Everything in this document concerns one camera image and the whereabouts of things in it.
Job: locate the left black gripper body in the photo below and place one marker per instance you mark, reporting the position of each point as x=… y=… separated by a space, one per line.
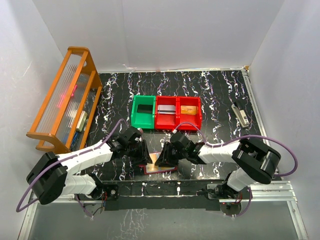
x=139 y=149

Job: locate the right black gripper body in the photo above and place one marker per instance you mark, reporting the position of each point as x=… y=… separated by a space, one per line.
x=168 y=151

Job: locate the red leather card holder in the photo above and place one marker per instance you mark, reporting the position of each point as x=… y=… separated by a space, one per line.
x=160 y=170

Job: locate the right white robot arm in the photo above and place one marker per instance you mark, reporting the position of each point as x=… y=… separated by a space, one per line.
x=257 y=162

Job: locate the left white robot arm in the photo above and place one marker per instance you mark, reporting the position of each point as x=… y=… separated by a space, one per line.
x=55 y=175

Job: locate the orange card in bin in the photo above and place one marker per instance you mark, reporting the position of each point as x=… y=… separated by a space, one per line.
x=189 y=109

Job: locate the grey striped card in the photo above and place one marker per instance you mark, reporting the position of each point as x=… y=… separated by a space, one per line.
x=166 y=109

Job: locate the green plastic bin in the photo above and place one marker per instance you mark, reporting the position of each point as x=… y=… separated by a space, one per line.
x=143 y=112

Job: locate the red bin right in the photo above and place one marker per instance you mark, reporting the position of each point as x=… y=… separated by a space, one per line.
x=189 y=122

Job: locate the red bin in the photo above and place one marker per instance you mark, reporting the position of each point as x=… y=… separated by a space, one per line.
x=165 y=121
x=189 y=122

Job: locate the red bin left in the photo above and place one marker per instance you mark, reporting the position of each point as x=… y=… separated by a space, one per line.
x=165 y=121

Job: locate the beige box in rack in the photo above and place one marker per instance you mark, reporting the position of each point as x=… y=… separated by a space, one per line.
x=81 y=121

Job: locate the orange wooden rack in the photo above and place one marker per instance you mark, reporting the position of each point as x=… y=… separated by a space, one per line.
x=76 y=87

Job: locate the black grey stapler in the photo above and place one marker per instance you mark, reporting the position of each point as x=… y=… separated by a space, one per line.
x=240 y=113

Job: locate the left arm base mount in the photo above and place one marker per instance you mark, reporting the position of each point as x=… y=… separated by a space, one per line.
x=108 y=193

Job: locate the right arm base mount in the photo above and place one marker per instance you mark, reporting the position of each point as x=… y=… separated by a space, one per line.
x=233 y=207

